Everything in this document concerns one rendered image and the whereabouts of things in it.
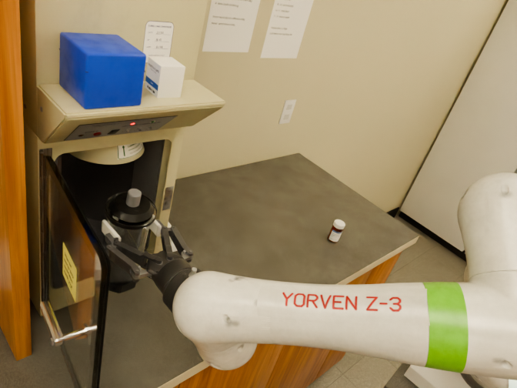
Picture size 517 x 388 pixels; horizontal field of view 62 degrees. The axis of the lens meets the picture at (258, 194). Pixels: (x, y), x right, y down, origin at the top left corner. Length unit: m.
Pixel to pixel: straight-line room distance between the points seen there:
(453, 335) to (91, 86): 0.62
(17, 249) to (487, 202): 0.76
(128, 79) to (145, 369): 0.63
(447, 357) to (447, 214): 3.18
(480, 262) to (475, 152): 2.96
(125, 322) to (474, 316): 0.80
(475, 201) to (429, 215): 3.16
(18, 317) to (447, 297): 0.77
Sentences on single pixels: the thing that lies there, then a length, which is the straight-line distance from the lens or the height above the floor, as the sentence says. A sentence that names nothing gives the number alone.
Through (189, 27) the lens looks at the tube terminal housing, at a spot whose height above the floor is 1.62.
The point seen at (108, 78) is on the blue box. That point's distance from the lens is 0.74.
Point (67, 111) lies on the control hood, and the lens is 0.73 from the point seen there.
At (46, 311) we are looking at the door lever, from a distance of 0.81.
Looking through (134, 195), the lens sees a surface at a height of 1.29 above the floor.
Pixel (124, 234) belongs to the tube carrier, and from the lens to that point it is 0.95.
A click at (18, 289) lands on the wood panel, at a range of 0.94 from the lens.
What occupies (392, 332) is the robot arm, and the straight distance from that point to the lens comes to 0.60.
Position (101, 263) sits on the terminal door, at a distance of 0.63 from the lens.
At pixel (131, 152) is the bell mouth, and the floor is 1.33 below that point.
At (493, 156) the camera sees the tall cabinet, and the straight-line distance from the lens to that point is 3.56.
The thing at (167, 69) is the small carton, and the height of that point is 1.56.
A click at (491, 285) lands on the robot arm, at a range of 0.65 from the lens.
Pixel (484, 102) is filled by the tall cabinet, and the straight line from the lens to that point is 3.55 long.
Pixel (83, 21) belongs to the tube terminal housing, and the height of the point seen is 1.62.
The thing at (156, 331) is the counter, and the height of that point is 0.94.
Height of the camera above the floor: 1.82
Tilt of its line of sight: 31 degrees down
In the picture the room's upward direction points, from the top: 17 degrees clockwise
